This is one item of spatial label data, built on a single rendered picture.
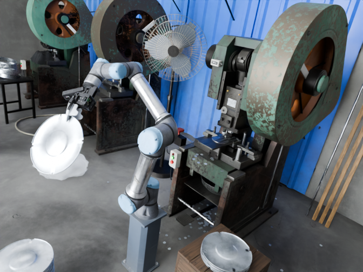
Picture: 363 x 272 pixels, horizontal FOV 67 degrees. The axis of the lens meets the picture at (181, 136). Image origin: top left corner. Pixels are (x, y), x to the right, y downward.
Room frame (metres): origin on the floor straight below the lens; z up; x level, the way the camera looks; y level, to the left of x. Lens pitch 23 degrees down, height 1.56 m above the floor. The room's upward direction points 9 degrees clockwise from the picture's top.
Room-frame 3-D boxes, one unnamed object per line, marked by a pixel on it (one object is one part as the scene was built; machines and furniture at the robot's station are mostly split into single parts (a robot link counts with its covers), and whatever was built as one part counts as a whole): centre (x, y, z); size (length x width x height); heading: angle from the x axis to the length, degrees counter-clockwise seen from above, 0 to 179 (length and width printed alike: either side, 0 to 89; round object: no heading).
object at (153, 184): (1.35, 0.15, 0.62); 0.13 x 0.12 x 0.14; 151
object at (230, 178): (1.88, -0.67, 0.45); 0.92 x 0.12 x 0.90; 137
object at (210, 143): (1.83, -0.26, 0.72); 0.25 x 0.14 x 0.14; 137
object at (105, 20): (3.40, 0.64, 0.87); 1.53 x 0.99 x 1.74; 135
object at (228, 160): (1.96, -0.37, 0.68); 0.45 x 0.30 x 0.06; 47
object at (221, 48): (2.06, -0.47, 0.83); 0.79 x 0.43 x 1.34; 137
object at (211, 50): (2.14, -0.21, 1.31); 0.22 x 0.12 x 0.22; 137
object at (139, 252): (1.35, 0.14, 0.23); 0.19 x 0.19 x 0.45; 51
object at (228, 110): (1.93, -0.35, 1.04); 0.17 x 0.15 x 0.30; 137
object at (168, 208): (2.24, -0.27, 0.45); 0.92 x 0.12 x 0.90; 137
